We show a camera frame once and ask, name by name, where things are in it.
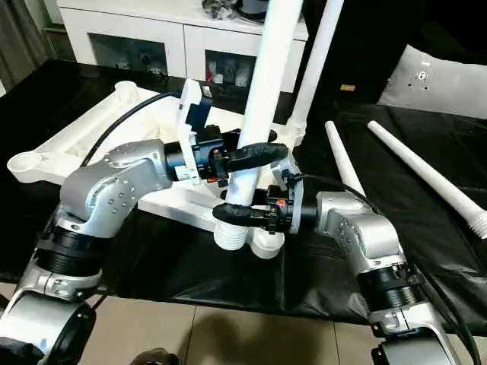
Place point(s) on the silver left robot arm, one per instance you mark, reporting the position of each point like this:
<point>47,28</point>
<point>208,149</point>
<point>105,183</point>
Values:
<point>106,190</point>

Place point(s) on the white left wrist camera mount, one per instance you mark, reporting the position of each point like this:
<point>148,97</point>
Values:
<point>188,125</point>

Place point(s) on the black left robot foot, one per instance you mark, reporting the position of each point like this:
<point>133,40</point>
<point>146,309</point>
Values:
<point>156,357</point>

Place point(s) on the white plastic table top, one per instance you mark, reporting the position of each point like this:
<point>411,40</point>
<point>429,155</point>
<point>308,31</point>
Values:
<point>95,125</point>

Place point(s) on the white pillow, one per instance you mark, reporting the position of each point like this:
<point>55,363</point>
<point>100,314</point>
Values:
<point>437,83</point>

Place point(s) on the white plastic table leg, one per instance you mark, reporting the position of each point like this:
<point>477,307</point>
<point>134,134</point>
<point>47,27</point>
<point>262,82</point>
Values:
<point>266,76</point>
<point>426,171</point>
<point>346,159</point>
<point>316,76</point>

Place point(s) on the grey round pot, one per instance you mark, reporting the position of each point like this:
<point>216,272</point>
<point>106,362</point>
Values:
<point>251,7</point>

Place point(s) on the grey curtain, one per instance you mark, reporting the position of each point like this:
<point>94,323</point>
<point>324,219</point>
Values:
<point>21,45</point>

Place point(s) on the white glass-door cabinet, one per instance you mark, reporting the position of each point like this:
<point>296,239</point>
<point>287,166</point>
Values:
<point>133,23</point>

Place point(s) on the black box with gold label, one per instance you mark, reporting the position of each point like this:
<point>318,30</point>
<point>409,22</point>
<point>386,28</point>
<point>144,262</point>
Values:
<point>365,49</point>

